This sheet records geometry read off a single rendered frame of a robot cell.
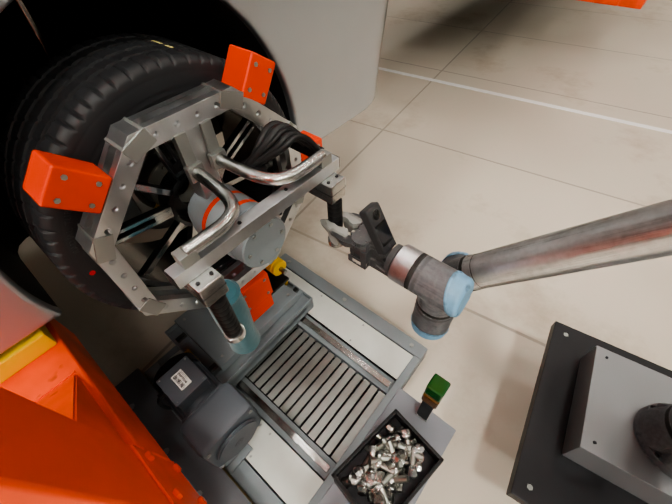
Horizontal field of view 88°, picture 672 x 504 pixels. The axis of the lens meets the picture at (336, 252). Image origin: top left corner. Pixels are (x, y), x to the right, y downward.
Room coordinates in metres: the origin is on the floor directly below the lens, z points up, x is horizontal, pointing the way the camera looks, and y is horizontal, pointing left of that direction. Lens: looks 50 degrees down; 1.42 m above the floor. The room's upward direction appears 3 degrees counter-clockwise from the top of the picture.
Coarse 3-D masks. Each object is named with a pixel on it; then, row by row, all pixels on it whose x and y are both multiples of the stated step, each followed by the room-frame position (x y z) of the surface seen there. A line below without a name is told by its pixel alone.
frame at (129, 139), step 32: (192, 96) 0.68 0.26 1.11; (224, 96) 0.68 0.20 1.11; (128, 128) 0.56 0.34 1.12; (160, 128) 0.58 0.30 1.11; (128, 160) 0.52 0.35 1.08; (288, 160) 0.80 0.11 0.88; (128, 192) 0.50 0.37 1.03; (96, 224) 0.45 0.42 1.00; (288, 224) 0.76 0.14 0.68; (96, 256) 0.42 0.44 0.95; (128, 288) 0.43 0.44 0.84; (160, 288) 0.50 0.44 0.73
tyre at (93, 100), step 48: (96, 48) 0.77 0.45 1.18; (144, 48) 0.76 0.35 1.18; (192, 48) 0.84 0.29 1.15; (48, 96) 0.64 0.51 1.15; (96, 96) 0.61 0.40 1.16; (144, 96) 0.66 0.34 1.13; (0, 144) 0.63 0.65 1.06; (48, 144) 0.54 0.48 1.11; (96, 144) 0.57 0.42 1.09; (48, 240) 0.46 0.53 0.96; (96, 288) 0.45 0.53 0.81
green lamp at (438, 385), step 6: (432, 378) 0.27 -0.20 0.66; (438, 378) 0.27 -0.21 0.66; (432, 384) 0.26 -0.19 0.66; (438, 384) 0.26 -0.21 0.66; (444, 384) 0.26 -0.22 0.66; (450, 384) 0.26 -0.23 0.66; (426, 390) 0.25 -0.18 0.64; (432, 390) 0.25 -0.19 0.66; (438, 390) 0.24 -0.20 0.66; (444, 390) 0.24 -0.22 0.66; (432, 396) 0.24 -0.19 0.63; (438, 396) 0.24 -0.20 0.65
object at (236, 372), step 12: (300, 300) 0.82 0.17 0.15; (312, 300) 0.82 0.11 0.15; (288, 312) 0.76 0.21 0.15; (300, 312) 0.76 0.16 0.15; (276, 324) 0.71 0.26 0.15; (288, 324) 0.71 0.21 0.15; (168, 336) 0.67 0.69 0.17; (180, 336) 0.66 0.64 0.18; (264, 336) 0.66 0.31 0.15; (276, 336) 0.66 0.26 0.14; (180, 348) 0.61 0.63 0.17; (192, 348) 0.62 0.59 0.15; (264, 348) 0.61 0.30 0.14; (204, 360) 0.57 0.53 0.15; (240, 360) 0.56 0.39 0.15; (252, 360) 0.56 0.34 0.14; (216, 372) 0.51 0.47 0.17; (228, 372) 0.52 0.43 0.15; (240, 372) 0.52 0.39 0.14
